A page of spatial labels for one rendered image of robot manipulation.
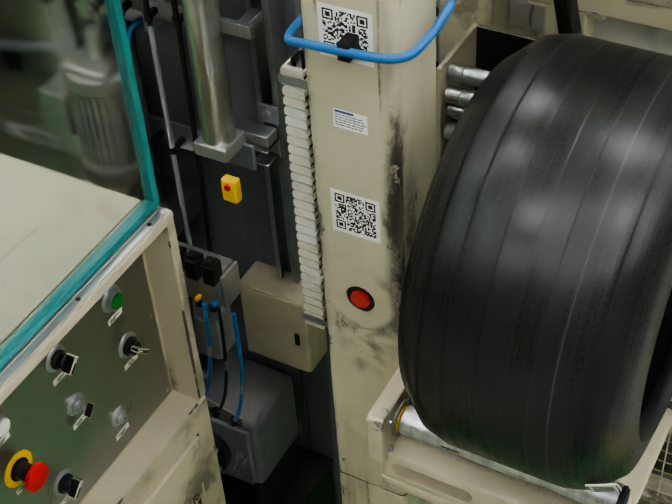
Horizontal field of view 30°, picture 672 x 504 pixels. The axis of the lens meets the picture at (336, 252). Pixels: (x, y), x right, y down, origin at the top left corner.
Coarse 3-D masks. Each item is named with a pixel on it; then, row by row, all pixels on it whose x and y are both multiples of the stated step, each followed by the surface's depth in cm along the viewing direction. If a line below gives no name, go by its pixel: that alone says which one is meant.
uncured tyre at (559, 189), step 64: (512, 64) 154; (576, 64) 152; (640, 64) 152; (512, 128) 146; (576, 128) 144; (640, 128) 143; (448, 192) 146; (512, 192) 143; (576, 192) 141; (640, 192) 139; (448, 256) 145; (512, 256) 142; (576, 256) 139; (640, 256) 138; (448, 320) 147; (512, 320) 143; (576, 320) 139; (640, 320) 140; (448, 384) 151; (512, 384) 146; (576, 384) 142; (640, 384) 146; (512, 448) 154; (576, 448) 148; (640, 448) 162
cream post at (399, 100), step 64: (320, 0) 150; (384, 0) 145; (320, 64) 157; (384, 64) 152; (320, 128) 164; (384, 128) 158; (320, 192) 172; (384, 192) 166; (384, 256) 174; (384, 320) 182; (384, 384) 192
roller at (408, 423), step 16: (400, 416) 184; (416, 416) 183; (400, 432) 184; (416, 432) 183; (448, 448) 181; (496, 464) 178; (528, 480) 177; (576, 496) 174; (592, 496) 172; (608, 496) 171; (624, 496) 171
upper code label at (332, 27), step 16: (320, 16) 152; (336, 16) 150; (352, 16) 149; (368, 16) 148; (320, 32) 153; (336, 32) 152; (352, 32) 151; (368, 32) 150; (368, 48) 151; (368, 64) 153
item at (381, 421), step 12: (396, 372) 186; (396, 384) 184; (384, 396) 183; (396, 396) 183; (408, 396) 186; (372, 408) 181; (384, 408) 181; (396, 408) 183; (372, 420) 180; (384, 420) 180; (396, 420) 183; (372, 432) 181; (384, 432) 181; (396, 432) 185; (372, 444) 183; (384, 444) 183; (372, 456) 185; (384, 456) 184
